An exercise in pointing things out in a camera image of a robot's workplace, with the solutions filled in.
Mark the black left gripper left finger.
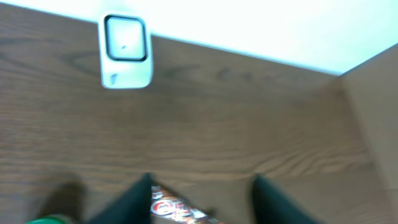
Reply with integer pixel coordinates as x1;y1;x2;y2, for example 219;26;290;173
90;174;152;224

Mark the green lid jar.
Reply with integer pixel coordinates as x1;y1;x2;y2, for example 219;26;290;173
26;214;76;224

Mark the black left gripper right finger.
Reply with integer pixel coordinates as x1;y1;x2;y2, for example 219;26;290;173
251;175;318;224

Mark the white barcode scanner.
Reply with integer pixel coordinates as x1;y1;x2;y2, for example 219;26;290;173
98;12;154;89

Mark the red Top chocolate bar wrapper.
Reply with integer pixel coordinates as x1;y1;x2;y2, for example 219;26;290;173
150;185;221;224

